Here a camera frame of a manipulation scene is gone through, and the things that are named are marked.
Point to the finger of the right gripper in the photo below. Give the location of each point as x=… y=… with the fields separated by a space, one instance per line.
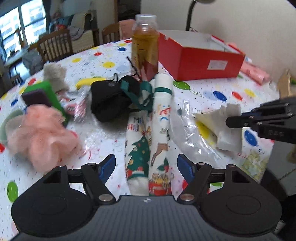
x=242 y=121
x=271 y=108

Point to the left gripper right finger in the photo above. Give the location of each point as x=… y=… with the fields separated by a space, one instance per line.
x=196 y=176

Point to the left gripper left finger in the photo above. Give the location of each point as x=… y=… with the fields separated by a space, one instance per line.
x=95 y=177

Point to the white tissue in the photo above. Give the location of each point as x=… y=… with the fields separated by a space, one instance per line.
x=228 y=139

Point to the clear plastic bag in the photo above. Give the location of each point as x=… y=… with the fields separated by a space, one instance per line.
x=185 y=134

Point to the Christmas print white socks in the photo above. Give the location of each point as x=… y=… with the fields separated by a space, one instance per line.
x=147 y=166

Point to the silver snack packet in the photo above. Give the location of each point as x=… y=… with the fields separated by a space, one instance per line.
x=74 y=102

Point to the yellow sponge cloth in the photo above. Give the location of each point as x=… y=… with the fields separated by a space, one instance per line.
x=88 y=81

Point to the green scrub sponge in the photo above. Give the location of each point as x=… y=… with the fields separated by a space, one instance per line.
x=42 y=93

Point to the orange tea bottle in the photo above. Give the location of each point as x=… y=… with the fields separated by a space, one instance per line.
x=145 y=46

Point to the pink patterned paper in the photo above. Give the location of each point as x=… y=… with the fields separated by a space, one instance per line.
x=252 y=69

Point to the balloon print tablecloth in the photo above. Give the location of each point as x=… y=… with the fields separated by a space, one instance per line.
x=113 y=61

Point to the black fabric pouch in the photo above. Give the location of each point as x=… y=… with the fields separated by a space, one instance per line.
x=109 y=101

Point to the red cardboard box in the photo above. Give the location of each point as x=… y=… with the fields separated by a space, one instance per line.
x=190 y=55

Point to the pale green bowl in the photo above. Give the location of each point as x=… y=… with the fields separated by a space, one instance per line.
x=11 y=123

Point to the silver desk lamp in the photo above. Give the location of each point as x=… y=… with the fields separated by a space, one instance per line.
x=191 y=9

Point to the beige knitted sock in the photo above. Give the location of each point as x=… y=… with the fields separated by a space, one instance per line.
x=55 y=74

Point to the dark wooden chair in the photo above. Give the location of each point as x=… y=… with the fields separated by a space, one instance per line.
x=55 y=46

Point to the wooden chair with towel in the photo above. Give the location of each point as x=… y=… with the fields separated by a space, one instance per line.
x=111 y=33

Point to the pink towel on chair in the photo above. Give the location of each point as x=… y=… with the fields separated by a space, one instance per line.
x=125 y=29

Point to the sofa with cream cover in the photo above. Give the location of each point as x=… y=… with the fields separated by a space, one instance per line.
x=84 y=32

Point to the window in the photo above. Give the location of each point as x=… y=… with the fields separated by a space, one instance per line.
x=21 y=21

